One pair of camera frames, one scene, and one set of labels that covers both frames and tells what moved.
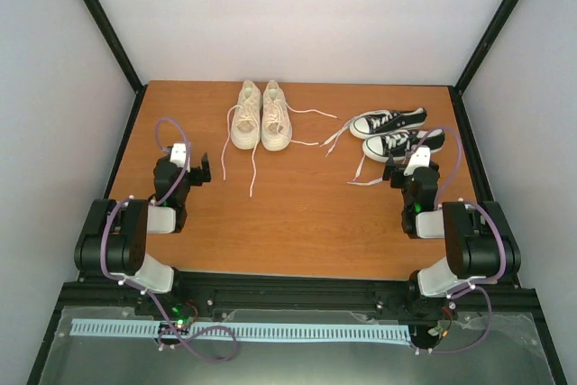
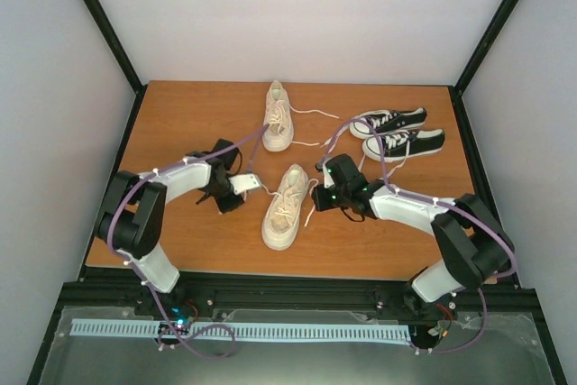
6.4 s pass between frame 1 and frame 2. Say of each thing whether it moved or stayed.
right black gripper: moved
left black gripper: moved
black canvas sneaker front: stayed
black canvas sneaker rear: stayed
